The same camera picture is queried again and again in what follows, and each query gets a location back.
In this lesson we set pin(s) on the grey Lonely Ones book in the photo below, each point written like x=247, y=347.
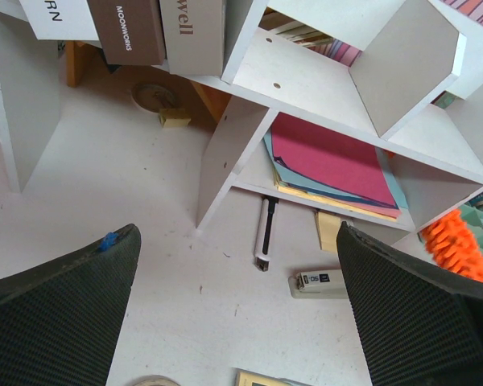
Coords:
x=194, y=32

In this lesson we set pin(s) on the orange chenille duster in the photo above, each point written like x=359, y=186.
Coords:
x=453, y=246

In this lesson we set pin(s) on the white wooden bookshelf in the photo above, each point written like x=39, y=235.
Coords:
x=404, y=76

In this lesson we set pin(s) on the grey black stapler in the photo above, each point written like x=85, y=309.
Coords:
x=319, y=284

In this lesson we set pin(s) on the books behind shelf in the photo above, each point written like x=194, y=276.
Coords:
x=292, y=30

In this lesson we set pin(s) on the roll of tape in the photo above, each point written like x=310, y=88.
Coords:
x=153, y=380

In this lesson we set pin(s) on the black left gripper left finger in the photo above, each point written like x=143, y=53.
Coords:
x=60, y=321

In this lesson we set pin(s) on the white bookend stand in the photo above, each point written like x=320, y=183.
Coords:
x=29, y=96

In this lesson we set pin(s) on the stack of coloured paper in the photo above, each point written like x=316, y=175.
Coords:
x=330, y=167

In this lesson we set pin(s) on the white utility knife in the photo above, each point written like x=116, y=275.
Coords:
x=263, y=243

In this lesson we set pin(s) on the small yellow block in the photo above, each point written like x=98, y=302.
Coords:
x=174, y=118

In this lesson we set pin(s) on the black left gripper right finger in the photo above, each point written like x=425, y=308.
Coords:
x=418, y=324

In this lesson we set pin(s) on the yellow sticky note pad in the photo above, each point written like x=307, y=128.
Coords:
x=328, y=226

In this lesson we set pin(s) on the yellow grey calculator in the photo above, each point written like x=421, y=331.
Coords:
x=247, y=378

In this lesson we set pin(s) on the large white brown book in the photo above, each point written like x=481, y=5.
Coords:
x=130, y=31

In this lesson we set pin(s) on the round beige dish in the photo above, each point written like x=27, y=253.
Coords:
x=152, y=97

